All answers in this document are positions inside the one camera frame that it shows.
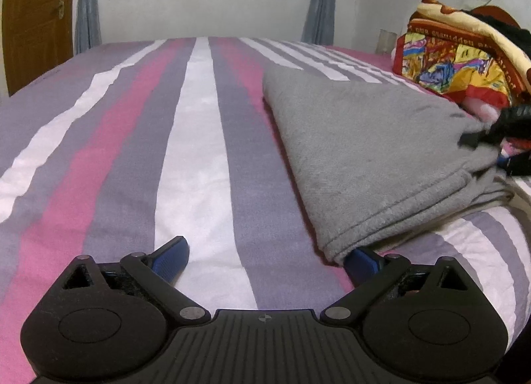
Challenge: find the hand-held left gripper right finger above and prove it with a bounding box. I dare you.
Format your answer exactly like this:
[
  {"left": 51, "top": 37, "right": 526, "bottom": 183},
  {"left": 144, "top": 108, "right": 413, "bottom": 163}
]
[{"left": 320, "top": 248, "right": 471, "bottom": 322}]

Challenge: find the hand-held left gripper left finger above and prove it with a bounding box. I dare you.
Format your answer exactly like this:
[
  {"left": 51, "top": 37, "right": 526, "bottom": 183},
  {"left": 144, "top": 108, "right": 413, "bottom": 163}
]
[{"left": 60, "top": 236, "right": 211, "bottom": 323}]

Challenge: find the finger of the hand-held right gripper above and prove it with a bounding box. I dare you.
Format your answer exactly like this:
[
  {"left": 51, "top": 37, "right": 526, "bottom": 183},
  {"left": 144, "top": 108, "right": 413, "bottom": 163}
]
[{"left": 457, "top": 120, "right": 509, "bottom": 150}]

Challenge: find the grey fleece blanket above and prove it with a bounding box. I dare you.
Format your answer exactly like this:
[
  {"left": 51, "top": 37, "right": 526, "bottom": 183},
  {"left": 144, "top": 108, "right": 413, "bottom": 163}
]
[{"left": 262, "top": 65, "right": 517, "bottom": 265}]

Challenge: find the white pillow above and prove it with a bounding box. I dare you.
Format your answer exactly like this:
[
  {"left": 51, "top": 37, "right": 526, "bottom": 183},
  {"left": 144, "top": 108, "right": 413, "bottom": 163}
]
[{"left": 460, "top": 95, "right": 505, "bottom": 126}]

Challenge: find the colourful red-edged printed blanket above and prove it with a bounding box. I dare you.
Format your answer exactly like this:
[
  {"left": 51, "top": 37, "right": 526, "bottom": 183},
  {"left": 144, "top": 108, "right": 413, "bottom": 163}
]
[{"left": 392, "top": 19, "right": 531, "bottom": 109}]

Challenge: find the black garment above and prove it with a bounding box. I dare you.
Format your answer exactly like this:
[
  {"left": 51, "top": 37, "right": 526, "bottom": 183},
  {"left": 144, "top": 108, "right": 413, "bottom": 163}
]
[{"left": 467, "top": 10, "right": 524, "bottom": 34}]

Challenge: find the red-brown wooden headboard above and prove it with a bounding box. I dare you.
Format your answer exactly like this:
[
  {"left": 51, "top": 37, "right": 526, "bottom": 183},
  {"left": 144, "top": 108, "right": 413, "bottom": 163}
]
[{"left": 473, "top": 5, "right": 519, "bottom": 28}]

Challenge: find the cream blanket with brown print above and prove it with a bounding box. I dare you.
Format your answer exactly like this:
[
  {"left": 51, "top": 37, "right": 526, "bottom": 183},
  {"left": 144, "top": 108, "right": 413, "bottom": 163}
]
[{"left": 409, "top": 0, "right": 531, "bottom": 91}]

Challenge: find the striped pink bed sheet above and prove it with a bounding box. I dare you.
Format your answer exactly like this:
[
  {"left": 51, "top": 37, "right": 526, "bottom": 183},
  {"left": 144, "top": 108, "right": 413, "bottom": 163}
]
[{"left": 0, "top": 36, "right": 531, "bottom": 384}]

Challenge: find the brown wooden door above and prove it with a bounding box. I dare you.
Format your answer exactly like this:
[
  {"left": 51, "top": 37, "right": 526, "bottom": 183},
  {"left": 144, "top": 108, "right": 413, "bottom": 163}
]
[{"left": 1, "top": 0, "right": 78, "bottom": 97}]

